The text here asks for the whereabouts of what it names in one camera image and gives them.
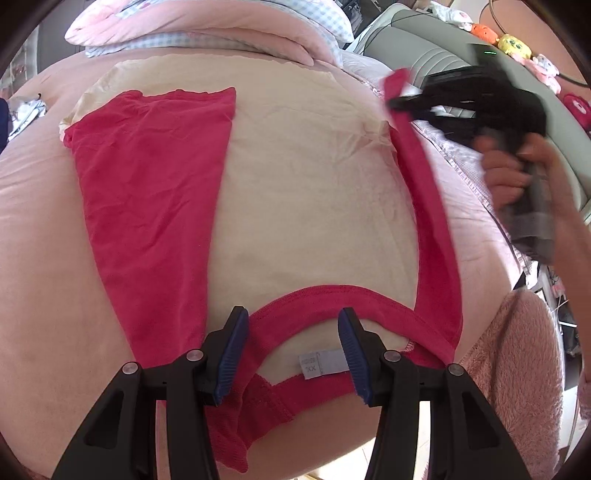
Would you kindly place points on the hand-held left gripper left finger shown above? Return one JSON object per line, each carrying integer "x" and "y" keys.
{"x": 231, "y": 360}

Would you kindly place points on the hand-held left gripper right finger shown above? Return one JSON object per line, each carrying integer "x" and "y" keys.
{"x": 353, "y": 364}

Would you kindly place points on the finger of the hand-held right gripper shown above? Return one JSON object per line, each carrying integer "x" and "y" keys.
{"x": 411, "y": 102}

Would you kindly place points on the pink and cream shirt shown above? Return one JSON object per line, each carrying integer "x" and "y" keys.
{"x": 147, "y": 184}

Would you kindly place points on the person's right forearm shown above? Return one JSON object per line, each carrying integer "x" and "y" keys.
{"x": 568, "y": 221}

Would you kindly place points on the navy striped clothes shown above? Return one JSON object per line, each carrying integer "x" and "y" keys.
{"x": 2, "y": 120}

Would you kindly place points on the person's right hand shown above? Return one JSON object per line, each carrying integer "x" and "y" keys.
{"x": 505, "y": 175}

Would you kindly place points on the grey-green padded headboard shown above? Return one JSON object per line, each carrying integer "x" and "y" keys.
{"x": 429, "y": 55}

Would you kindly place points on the white and pink plush cat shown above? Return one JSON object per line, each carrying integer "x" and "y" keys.
{"x": 547, "y": 69}

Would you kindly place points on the yellow plush toy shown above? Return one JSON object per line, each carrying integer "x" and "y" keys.
{"x": 512, "y": 45}

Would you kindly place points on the long pale pink pillow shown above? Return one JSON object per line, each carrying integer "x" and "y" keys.
{"x": 466, "y": 161}

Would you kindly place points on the orange plush toy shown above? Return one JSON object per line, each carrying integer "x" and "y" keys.
{"x": 484, "y": 31}

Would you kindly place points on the red plush bear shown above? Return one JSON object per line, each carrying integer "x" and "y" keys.
{"x": 577, "y": 106}

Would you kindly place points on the plush toys row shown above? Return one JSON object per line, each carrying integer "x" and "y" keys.
{"x": 526, "y": 18}

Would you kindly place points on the white plush toy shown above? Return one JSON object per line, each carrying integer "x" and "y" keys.
{"x": 455, "y": 13}

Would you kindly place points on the dark glass-door wardrobe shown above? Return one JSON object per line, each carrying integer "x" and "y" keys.
{"x": 364, "y": 11}

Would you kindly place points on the folded pink checked duvet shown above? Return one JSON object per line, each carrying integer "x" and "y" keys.
{"x": 207, "y": 23}

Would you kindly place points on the pink bed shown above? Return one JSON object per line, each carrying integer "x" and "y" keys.
{"x": 46, "y": 230}

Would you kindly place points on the light printed cloth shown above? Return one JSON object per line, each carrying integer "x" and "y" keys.
{"x": 27, "y": 113}

